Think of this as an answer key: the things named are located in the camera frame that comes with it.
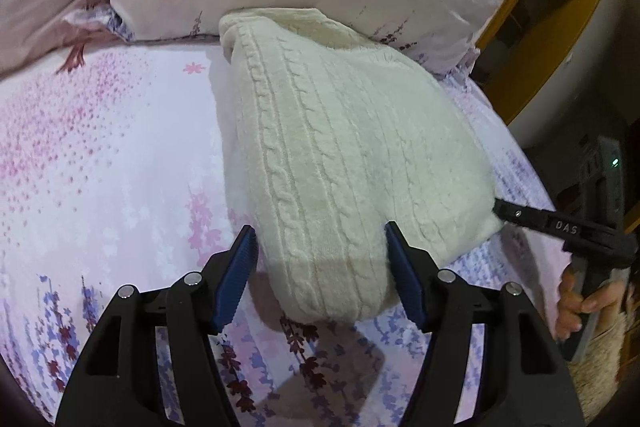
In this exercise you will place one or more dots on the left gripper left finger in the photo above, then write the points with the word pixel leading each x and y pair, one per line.
pixel 116 381

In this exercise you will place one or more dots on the wooden bed frame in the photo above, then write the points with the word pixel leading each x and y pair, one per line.
pixel 536 56

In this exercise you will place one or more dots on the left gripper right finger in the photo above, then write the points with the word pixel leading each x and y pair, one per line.
pixel 524 380

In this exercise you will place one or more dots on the floral bed sheet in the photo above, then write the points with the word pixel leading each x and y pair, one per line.
pixel 126 170

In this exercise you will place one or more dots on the cream cable-knit sweater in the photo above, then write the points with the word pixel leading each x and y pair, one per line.
pixel 341 135

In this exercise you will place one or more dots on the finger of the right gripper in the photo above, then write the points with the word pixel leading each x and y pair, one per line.
pixel 522 216

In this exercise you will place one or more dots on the person's right hand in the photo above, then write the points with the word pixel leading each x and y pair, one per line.
pixel 606 301

